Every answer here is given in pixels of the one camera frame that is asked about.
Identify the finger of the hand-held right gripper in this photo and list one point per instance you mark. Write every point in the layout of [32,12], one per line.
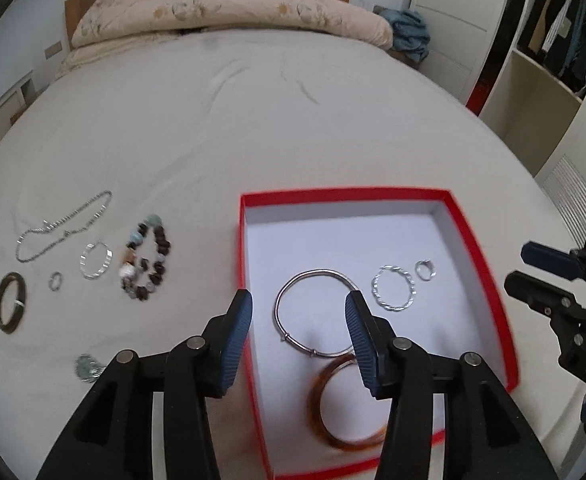
[530,290]
[548,257]

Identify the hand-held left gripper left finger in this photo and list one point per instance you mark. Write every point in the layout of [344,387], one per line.
[235,340]

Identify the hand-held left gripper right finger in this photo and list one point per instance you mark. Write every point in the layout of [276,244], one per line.
[360,345]

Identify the plain silver bangle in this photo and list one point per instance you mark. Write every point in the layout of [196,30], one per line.
[279,305]

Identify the amber bangle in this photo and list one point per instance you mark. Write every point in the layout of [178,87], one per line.
[315,400]

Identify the red jewelry box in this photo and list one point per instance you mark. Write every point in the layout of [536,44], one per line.
[323,230]

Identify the green pendant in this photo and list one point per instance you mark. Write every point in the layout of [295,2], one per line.
[85,367]

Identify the dark brown bangle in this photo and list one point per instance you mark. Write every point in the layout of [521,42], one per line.
[0,305]

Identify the white louvred door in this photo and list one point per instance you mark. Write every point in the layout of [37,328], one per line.
[580,185]

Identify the open white wardrobe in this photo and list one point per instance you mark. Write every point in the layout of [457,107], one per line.
[533,90]

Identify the red item beside wardrobe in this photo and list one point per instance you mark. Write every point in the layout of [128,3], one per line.
[479,96]

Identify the hanging dark clothes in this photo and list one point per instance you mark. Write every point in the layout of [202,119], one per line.
[563,35]

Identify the white wardrobe door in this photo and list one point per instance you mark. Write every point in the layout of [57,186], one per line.
[458,20]

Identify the blue clothes pile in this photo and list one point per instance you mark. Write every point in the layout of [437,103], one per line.
[410,32]

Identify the beige pillow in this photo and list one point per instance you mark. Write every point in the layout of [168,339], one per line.
[80,62]

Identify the beige floral quilt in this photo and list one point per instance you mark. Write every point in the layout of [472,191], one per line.
[233,10]

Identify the wooden headboard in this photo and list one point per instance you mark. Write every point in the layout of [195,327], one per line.
[83,7]

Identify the low white wall cabinet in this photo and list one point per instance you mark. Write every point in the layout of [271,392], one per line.
[0,110]

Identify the wall switch plate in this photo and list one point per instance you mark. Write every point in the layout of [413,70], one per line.
[53,50]

